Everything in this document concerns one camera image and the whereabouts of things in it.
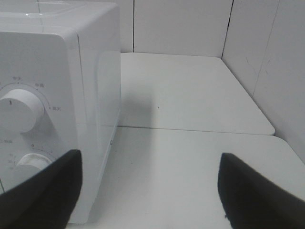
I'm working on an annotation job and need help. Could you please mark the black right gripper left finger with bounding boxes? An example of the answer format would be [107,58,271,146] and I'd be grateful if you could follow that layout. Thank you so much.
[0,149,82,229]

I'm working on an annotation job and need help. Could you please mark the white microwave oven body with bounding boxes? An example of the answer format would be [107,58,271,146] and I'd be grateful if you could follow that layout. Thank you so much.
[0,0,121,224]

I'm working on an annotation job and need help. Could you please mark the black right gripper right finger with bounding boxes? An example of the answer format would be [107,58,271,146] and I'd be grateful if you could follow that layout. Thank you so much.
[217,153,305,229]

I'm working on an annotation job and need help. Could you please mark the white microwave knob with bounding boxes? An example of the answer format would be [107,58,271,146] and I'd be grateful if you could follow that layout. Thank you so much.
[0,153,53,192]
[0,89,44,133]

